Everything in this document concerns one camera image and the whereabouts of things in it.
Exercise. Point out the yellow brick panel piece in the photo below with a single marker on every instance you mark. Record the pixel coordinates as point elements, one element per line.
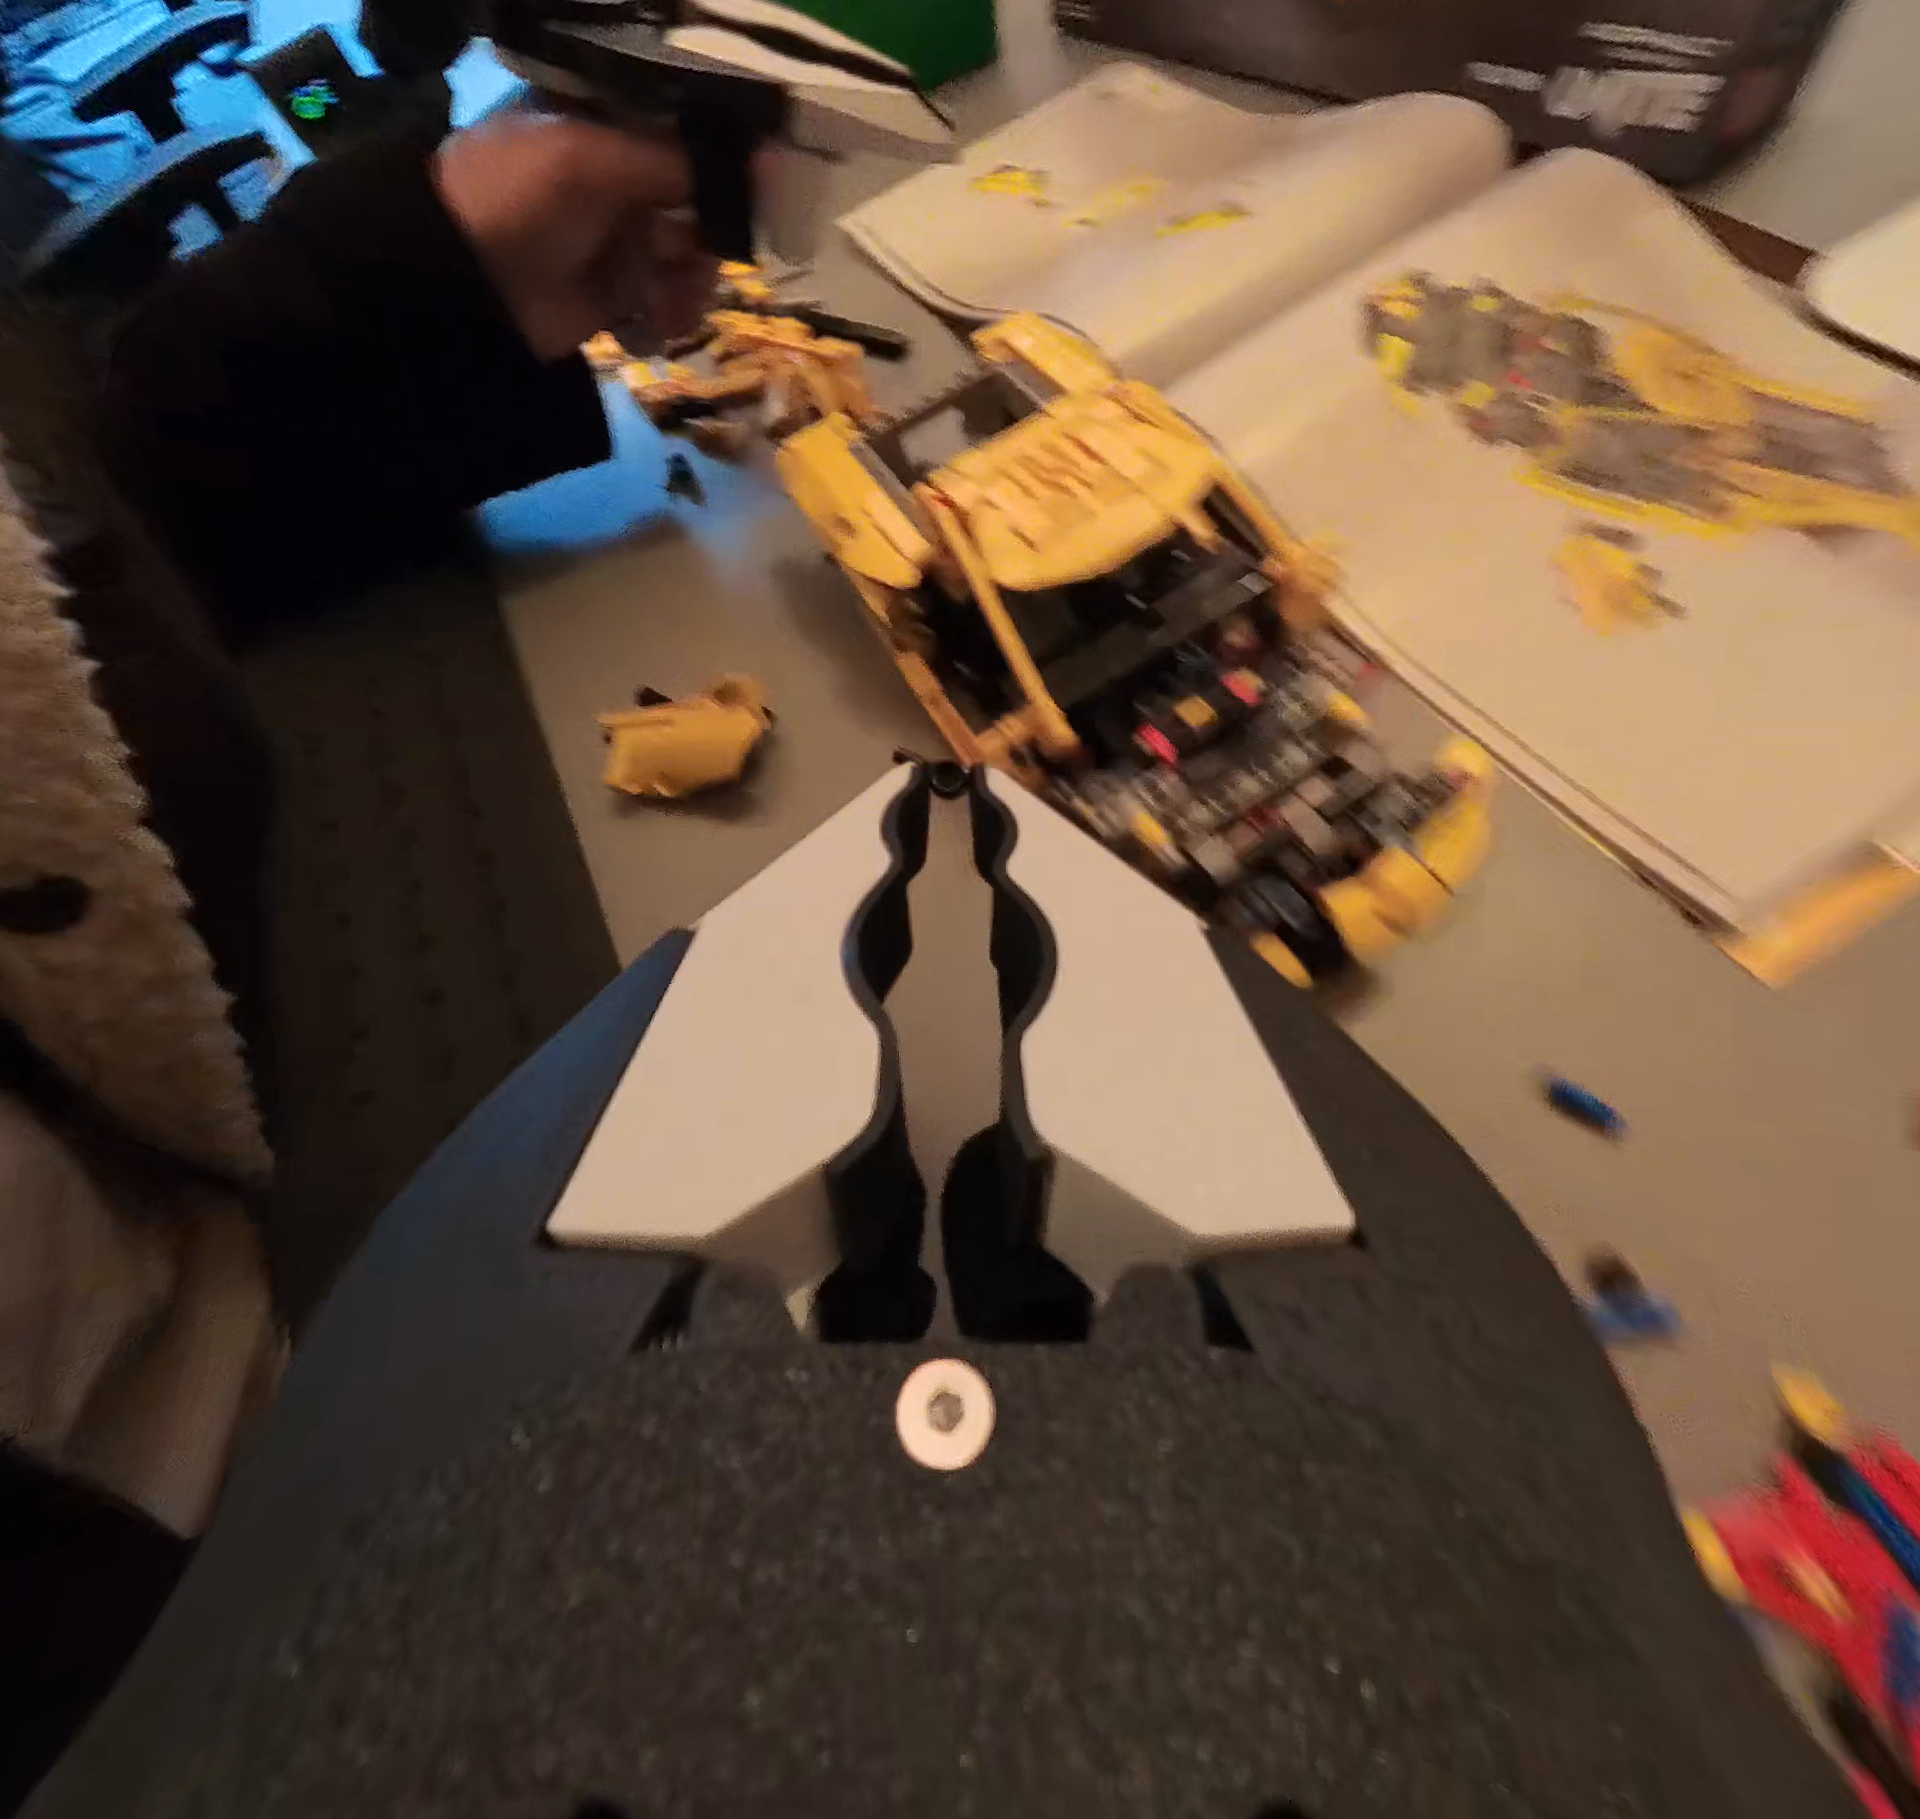
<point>690,739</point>

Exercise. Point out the black car set box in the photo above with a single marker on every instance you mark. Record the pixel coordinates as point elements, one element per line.
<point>1440,20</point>

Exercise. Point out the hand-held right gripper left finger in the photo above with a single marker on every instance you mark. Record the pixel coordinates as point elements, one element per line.
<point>722,1100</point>

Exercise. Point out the yellow brick car model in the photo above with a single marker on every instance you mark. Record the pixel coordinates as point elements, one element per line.
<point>1112,590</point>

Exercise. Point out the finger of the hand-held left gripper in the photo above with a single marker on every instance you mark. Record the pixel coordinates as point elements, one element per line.
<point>787,33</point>
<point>856,109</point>

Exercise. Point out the black office chair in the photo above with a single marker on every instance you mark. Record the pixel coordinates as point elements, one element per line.
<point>167,155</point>

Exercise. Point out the person's left hand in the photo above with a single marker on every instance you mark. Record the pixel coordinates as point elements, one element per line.
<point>557,229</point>

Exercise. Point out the open instruction booklet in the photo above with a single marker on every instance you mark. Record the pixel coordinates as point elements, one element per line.
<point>1681,621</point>

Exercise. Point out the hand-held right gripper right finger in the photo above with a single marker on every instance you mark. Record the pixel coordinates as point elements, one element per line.
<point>1188,1100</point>

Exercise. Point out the scattered coloured brick pieces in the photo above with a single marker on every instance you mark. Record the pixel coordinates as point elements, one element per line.
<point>1817,1581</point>

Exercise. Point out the black brick beam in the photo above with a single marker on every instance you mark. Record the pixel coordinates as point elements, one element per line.
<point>849,332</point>

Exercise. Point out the pile of yellow brick pieces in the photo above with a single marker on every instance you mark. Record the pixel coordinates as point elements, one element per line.
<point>736,365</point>

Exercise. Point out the person's left forearm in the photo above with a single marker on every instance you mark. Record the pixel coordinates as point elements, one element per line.
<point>333,408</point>

